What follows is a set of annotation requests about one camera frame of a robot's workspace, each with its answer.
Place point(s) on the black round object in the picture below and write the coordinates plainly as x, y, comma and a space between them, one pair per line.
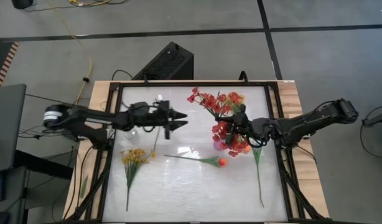
21, 3

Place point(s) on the loose green leaf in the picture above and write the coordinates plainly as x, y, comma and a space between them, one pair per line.
84, 186

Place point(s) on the black desk beam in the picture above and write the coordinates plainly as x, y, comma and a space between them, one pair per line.
44, 165

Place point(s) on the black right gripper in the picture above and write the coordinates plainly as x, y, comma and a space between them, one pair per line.
245, 127

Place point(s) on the yellow artificial flower bunch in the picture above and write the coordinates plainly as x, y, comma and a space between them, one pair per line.
241, 101
133, 158

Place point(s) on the black computer tower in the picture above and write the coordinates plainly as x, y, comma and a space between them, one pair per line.
166, 62

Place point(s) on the clear glass vase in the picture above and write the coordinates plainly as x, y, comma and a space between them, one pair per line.
131, 134

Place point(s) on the pink glass vase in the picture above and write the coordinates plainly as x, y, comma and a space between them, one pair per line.
217, 147

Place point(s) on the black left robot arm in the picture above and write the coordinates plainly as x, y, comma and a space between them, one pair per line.
85, 119

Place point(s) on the white artificial tulip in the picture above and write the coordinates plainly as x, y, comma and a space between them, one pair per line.
160, 97
257, 154

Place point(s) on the red artificial flower bunch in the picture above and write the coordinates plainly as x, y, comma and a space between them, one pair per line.
209, 101
220, 129

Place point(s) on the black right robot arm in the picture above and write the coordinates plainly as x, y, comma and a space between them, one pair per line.
303, 124

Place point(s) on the grey laptop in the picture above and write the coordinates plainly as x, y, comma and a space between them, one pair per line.
7, 124

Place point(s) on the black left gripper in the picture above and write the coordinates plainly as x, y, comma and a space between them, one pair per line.
161, 116

